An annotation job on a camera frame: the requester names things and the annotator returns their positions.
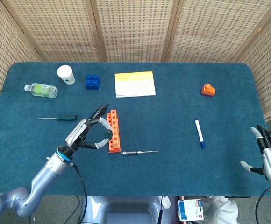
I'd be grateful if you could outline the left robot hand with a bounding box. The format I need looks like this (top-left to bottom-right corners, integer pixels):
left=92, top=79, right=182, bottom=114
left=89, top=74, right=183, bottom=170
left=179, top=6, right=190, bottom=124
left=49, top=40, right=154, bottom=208
left=64, top=104, right=114, bottom=152

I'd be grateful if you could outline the teal handle screwdriver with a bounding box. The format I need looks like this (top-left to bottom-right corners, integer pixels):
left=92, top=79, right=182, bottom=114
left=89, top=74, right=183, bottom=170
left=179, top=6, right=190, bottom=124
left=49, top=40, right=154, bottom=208
left=37, top=114, right=78, bottom=121

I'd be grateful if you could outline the orange tool rack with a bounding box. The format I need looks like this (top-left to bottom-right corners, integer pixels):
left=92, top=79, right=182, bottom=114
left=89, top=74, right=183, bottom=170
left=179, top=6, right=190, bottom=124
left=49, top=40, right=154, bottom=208
left=107, top=109, right=121, bottom=154

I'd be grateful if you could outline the blue toy brick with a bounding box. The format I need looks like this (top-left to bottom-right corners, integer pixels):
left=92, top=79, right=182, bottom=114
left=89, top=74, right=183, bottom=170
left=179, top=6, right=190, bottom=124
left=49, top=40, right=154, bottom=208
left=85, top=74, right=100, bottom=90

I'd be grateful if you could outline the black metal screwdriver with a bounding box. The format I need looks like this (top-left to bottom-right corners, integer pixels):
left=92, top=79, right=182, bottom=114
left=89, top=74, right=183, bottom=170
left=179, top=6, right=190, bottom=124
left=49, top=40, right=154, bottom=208
left=121, top=150, right=159, bottom=156

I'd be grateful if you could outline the clear bottle green label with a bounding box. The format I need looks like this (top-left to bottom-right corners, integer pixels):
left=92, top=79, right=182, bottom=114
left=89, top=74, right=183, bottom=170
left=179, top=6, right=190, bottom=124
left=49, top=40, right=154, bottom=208
left=24, top=82, right=58, bottom=99

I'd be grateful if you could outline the white paper cup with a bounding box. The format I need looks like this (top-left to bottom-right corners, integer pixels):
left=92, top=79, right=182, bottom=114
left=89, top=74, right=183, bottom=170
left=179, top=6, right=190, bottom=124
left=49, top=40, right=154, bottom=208
left=57, top=65, right=76, bottom=85

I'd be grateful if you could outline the white cloth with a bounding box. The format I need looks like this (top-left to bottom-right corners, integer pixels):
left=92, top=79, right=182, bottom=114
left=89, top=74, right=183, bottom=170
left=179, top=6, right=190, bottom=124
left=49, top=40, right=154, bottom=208
left=202, top=196, right=240, bottom=224

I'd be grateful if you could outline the yellow white notepad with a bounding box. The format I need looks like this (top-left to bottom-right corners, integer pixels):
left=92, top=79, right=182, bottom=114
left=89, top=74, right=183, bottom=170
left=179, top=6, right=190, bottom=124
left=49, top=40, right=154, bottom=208
left=114, top=71, right=157, bottom=98

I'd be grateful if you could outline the white marker blue cap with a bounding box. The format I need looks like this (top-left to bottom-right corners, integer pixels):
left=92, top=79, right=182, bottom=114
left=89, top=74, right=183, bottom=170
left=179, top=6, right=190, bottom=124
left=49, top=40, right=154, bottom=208
left=194, top=119, right=206, bottom=149

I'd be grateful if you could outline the grey robot torso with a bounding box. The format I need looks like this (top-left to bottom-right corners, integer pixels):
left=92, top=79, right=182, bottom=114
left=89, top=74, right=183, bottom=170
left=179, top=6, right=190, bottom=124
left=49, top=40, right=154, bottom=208
left=79, top=195, right=180, bottom=224

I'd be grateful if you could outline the blue table cloth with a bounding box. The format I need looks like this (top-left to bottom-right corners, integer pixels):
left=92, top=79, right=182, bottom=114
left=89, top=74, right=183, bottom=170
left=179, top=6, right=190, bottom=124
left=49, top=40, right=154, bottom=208
left=0, top=62, right=271, bottom=196

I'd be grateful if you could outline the blue white box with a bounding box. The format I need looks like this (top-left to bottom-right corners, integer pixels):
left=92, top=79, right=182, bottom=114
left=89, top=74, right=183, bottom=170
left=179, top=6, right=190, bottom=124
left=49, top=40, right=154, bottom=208
left=177, top=198, right=205, bottom=222

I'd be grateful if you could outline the orange purple toy block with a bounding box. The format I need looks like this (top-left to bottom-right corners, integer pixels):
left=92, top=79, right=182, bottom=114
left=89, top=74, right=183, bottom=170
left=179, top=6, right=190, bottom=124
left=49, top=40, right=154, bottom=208
left=200, top=84, right=216, bottom=97

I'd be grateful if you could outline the white perforated plate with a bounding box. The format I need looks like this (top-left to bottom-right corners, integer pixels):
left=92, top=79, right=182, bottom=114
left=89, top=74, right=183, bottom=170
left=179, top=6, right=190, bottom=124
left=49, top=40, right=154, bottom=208
left=162, top=195, right=171, bottom=210

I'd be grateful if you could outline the woven folding screen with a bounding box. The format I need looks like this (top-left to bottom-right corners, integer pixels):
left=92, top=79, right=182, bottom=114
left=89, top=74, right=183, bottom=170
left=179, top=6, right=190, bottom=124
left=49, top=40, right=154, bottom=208
left=0, top=0, right=271, bottom=122

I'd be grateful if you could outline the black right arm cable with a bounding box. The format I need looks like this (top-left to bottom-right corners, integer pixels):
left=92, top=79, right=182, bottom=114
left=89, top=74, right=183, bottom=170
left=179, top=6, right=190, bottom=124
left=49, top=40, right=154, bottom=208
left=254, top=183, right=271, bottom=224

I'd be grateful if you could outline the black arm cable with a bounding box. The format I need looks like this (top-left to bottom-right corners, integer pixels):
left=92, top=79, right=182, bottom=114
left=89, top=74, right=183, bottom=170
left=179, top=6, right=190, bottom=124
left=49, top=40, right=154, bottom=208
left=254, top=183, right=271, bottom=224
left=69, top=162, right=88, bottom=224

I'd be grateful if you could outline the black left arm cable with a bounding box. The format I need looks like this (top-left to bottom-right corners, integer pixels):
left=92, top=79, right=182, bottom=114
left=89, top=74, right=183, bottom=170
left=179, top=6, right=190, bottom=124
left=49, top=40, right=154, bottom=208
left=69, top=162, right=88, bottom=224

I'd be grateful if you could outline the black torso cable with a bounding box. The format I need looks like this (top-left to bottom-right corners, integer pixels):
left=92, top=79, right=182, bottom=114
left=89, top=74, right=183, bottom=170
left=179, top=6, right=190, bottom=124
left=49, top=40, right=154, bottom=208
left=157, top=196, right=164, bottom=224

